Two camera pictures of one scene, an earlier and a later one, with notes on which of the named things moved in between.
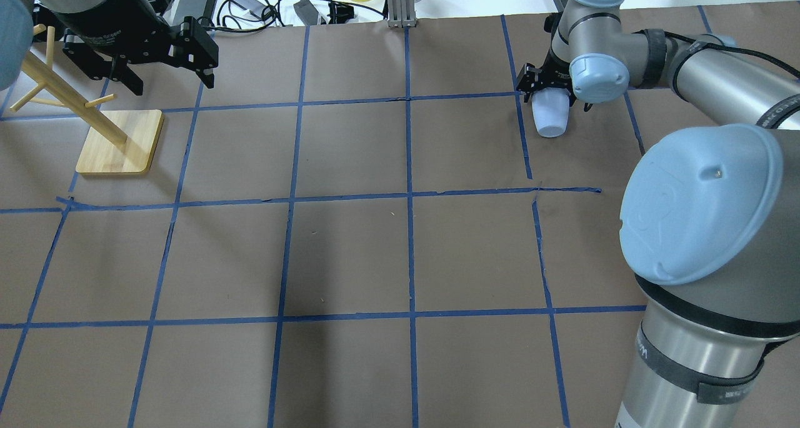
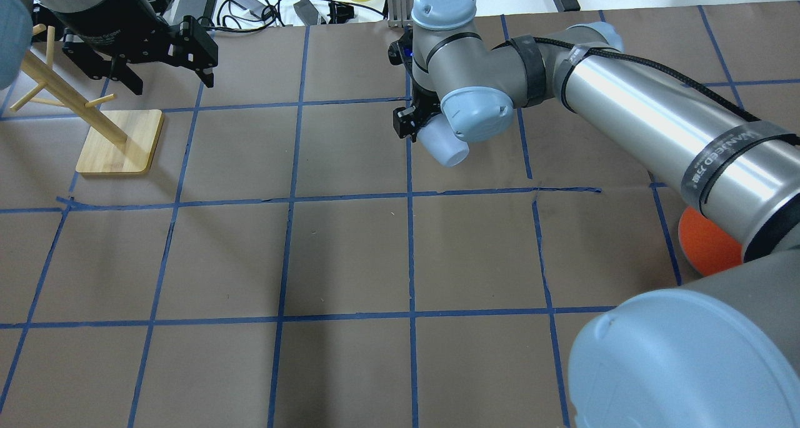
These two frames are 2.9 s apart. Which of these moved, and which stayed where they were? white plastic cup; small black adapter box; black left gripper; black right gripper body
Moved: white plastic cup; black right gripper body
Stayed: black left gripper; small black adapter box
